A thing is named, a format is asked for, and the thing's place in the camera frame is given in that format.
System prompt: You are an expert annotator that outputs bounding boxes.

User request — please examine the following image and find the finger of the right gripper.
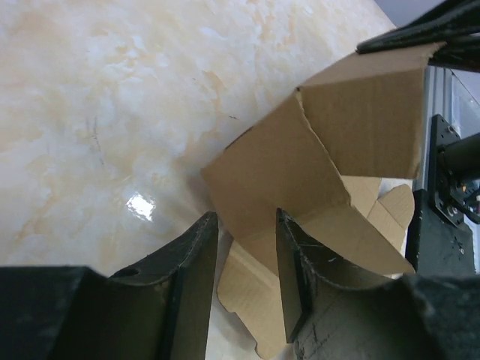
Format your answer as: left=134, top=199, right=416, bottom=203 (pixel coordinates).
left=356, top=0, right=479, bottom=71

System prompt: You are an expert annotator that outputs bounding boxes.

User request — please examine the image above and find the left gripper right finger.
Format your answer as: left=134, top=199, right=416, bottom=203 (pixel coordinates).
left=275, top=209, right=479, bottom=359

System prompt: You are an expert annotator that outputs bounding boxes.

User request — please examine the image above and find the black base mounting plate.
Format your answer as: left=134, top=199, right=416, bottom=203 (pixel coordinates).
left=406, top=115, right=479, bottom=276

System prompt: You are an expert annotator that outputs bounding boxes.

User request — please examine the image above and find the brown cardboard box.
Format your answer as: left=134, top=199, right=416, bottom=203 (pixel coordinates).
left=202, top=43, right=441, bottom=359

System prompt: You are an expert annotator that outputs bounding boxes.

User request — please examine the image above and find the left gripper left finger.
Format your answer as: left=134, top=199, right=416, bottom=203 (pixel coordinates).
left=1, top=211, right=218, bottom=359

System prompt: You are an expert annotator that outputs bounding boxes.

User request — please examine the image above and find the aluminium frame rail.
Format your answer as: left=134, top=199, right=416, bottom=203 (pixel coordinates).
left=423, top=67, right=480, bottom=188

